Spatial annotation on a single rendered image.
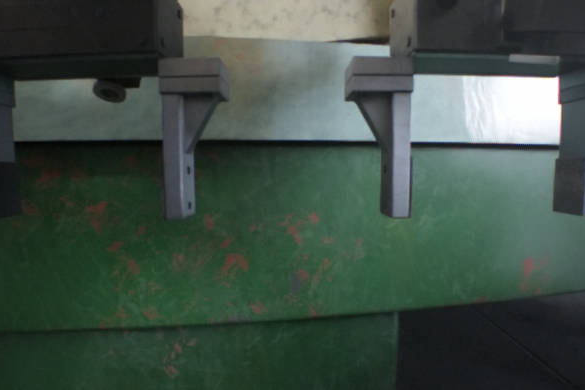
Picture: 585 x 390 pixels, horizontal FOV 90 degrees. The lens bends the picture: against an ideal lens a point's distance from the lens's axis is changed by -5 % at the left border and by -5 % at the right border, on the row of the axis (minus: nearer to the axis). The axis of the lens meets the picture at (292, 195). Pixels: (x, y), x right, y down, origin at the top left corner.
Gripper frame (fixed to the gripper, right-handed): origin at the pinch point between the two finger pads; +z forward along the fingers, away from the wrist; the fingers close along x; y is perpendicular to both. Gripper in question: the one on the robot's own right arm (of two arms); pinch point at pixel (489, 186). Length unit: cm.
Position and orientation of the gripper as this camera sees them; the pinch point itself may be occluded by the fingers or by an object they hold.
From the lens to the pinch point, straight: 25.2
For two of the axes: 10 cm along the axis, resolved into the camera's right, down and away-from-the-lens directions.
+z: 0.1, 10.0, 0.8
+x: 10.0, -0.1, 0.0
